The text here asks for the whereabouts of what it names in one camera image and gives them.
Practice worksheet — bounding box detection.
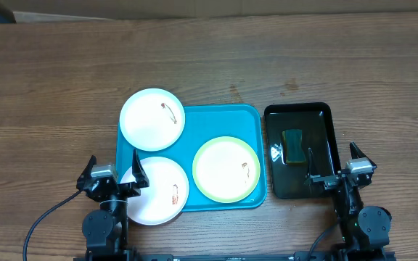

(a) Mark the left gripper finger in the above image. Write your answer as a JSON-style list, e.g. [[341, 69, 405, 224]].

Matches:
[[76, 155, 97, 190], [131, 150, 149, 188]]

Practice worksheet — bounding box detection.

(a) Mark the green yellow sponge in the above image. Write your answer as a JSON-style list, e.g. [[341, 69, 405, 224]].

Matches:
[[282, 129, 306, 165]]

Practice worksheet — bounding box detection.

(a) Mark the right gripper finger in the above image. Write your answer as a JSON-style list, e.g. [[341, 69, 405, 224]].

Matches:
[[349, 141, 377, 169], [304, 147, 320, 186]]

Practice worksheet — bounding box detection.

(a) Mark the white plate bottom left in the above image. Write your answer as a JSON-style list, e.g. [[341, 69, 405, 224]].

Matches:
[[127, 157, 189, 225]]

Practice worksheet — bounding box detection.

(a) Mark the black water tray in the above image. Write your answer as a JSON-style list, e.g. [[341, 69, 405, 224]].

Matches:
[[264, 102, 340, 199]]

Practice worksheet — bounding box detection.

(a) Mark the white plate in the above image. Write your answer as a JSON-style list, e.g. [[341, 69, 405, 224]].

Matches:
[[127, 157, 189, 225], [119, 88, 186, 152]]

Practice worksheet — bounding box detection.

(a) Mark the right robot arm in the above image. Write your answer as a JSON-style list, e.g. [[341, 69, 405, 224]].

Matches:
[[305, 142, 394, 260]]

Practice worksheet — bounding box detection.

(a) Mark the teal plastic tray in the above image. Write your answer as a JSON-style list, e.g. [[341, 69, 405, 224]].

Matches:
[[116, 104, 267, 212]]

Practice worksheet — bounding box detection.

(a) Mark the green rimmed plate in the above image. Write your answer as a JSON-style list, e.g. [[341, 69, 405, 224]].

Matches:
[[192, 136, 261, 204]]

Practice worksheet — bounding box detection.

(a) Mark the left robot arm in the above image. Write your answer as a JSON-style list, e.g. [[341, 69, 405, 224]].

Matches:
[[76, 152, 149, 260]]

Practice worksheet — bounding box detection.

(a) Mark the white plate top left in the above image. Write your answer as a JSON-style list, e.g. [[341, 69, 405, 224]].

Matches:
[[119, 88, 186, 152]]

